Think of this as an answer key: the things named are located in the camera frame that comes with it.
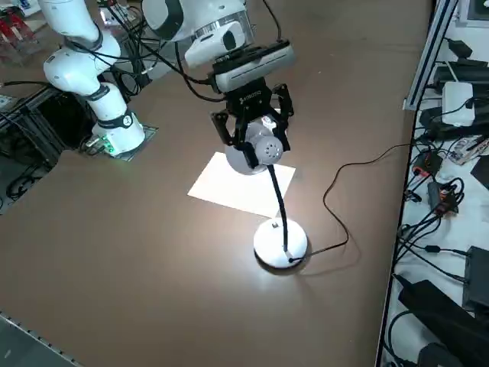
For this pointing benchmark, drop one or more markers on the black long device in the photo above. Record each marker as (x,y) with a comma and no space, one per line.
(431,302)

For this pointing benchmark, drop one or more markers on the aluminium table rail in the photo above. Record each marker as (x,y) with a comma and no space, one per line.
(23,344)

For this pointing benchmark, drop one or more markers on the aluminium profile post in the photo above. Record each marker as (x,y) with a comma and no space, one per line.
(431,49)

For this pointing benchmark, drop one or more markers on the black ribbed box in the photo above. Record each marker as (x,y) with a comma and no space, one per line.
(435,124)

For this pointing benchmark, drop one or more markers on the black rectangular box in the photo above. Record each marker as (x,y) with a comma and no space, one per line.
(482,172)

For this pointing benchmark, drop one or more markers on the black power adapter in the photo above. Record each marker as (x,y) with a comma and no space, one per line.
(460,47)

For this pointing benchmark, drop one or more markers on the black tower box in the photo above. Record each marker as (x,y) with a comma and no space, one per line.
(473,72)

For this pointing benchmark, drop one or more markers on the red crate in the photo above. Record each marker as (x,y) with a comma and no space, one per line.
(11,26)

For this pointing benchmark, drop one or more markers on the black flat case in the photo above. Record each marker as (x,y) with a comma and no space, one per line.
(477,279)

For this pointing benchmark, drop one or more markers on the black metal frame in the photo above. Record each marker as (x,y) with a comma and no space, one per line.
(65,122)

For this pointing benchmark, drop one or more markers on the white paper sheet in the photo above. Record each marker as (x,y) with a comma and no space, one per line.
(214,187)

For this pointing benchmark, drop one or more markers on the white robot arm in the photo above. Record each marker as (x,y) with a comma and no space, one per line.
(76,69)

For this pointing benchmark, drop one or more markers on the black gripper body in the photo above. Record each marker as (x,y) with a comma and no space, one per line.
(250,99)

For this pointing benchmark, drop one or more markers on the white background device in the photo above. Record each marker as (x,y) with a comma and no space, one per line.
(107,15)

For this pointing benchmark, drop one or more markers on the white desk lamp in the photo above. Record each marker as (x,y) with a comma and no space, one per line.
(275,241)

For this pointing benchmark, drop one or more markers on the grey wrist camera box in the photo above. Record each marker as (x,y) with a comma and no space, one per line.
(260,63)

